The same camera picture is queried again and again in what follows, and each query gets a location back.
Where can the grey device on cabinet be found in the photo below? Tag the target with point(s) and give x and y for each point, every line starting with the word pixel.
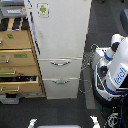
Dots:
pixel 13 11

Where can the green android sticker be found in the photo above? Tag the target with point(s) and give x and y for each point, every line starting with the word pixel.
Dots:
pixel 43 10

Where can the white blue robot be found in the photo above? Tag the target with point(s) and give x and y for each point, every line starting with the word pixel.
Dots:
pixel 110 66

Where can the upper fridge drawer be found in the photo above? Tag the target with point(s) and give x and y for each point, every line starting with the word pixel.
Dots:
pixel 60 68

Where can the white fridge door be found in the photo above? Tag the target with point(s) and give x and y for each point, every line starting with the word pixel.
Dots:
pixel 63 33

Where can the wooden drawer cabinet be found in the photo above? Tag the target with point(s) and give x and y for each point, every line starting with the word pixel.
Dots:
pixel 19 69

